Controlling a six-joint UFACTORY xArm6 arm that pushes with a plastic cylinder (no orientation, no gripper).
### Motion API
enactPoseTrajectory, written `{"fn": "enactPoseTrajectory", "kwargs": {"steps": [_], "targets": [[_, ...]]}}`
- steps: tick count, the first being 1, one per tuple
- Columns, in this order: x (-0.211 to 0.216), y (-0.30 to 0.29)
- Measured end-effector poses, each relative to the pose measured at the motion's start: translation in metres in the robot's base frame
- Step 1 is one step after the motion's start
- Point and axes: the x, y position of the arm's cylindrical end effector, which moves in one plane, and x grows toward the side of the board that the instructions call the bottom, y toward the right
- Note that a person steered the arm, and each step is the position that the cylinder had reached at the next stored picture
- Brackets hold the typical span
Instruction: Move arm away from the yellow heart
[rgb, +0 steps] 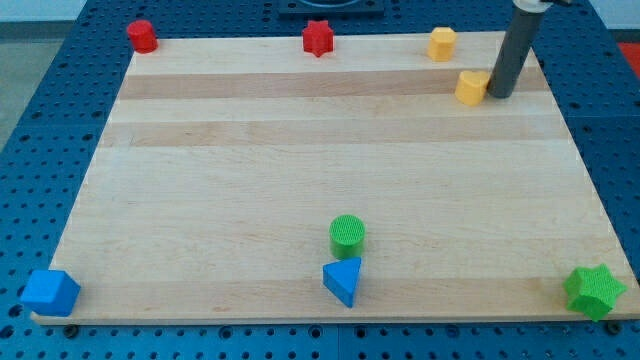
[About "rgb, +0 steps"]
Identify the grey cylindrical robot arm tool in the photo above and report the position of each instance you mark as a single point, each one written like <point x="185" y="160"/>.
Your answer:
<point x="517" y="42"/>

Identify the green cylinder block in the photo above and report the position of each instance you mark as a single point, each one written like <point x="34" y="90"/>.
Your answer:
<point x="347" y="236"/>

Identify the blue triangle block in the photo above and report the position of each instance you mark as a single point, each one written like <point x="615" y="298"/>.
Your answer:
<point x="341" y="278"/>

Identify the wooden board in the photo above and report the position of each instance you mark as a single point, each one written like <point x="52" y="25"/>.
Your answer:
<point x="209" y="197"/>

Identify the red star block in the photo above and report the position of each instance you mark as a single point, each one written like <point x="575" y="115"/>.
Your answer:
<point x="318" y="37"/>

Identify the yellow hexagon block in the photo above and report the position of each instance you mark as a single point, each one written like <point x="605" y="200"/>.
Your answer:
<point x="442" y="42"/>

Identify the red cylinder block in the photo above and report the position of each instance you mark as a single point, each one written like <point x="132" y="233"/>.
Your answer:
<point x="142" y="36"/>

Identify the green star block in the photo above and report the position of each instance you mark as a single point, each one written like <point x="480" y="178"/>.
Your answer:
<point x="593" y="291"/>

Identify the blue cube block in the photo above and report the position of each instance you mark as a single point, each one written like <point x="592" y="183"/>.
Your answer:
<point x="50" y="293"/>

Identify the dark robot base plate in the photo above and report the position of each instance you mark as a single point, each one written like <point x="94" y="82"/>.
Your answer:
<point x="317" y="8"/>

